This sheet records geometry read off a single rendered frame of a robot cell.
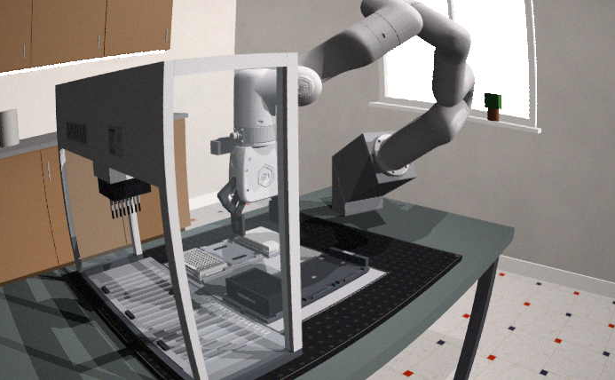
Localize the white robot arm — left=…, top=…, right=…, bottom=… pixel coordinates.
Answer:
left=298, top=0, right=475, bottom=176

